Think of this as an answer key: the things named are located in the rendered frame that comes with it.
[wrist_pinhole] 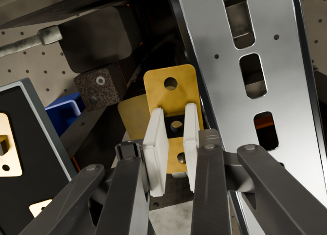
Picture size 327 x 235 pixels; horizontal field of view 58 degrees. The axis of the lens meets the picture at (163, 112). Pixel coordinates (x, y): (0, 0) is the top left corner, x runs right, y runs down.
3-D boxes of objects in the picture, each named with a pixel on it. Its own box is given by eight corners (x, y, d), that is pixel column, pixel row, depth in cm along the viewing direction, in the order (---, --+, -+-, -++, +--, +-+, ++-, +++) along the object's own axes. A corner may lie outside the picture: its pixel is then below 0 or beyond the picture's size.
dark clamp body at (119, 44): (155, 30, 75) (135, 56, 39) (113, 45, 77) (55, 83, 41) (146, 1, 73) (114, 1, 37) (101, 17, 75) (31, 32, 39)
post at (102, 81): (149, 53, 77) (121, 102, 39) (131, 59, 78) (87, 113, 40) (142, 34, 75) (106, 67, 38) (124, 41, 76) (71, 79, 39)
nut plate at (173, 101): (208, 167, 24) (210, 174, 22) (162, 172, 24) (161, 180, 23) (194, 62, 21) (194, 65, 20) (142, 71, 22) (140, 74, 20)
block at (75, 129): (133, 118, 84) (87, 237, 42) (107, 126, 85) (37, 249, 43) (120, 86, 80) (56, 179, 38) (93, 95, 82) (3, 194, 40)
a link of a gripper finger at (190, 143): (182, 142, 15) (197, 140, 15) (185, 103, 21) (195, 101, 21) (190, 193, 16) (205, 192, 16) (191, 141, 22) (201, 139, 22)
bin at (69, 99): (100, 123, 85) (92, 137, 76) (69, 133, 86) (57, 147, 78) (84, 88, 81) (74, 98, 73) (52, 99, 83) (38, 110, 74)
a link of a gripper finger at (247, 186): (199, 170, 13) (267, 163, 13) (197, 129, 18) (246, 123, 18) (203, 198, 14) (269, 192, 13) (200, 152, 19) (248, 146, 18)
